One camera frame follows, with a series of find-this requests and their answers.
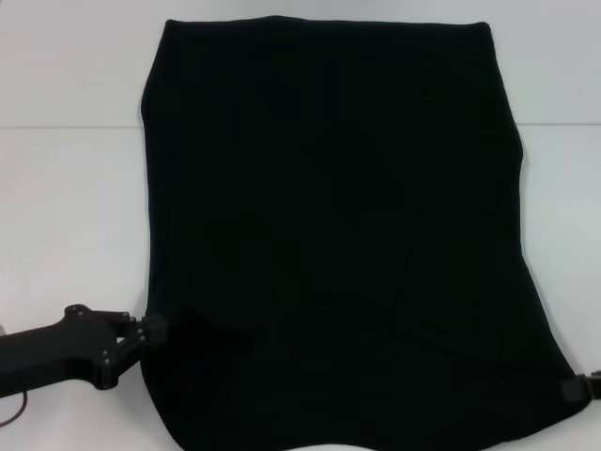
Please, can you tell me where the left gripper cable with plug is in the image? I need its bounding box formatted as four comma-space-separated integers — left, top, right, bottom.
0, 392, 30, 429

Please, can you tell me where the black t-shirt with white print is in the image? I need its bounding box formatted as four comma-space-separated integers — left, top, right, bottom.
140, 16, 593, 451

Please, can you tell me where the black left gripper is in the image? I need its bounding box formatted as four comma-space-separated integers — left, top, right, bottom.
0, 303, 169, 398

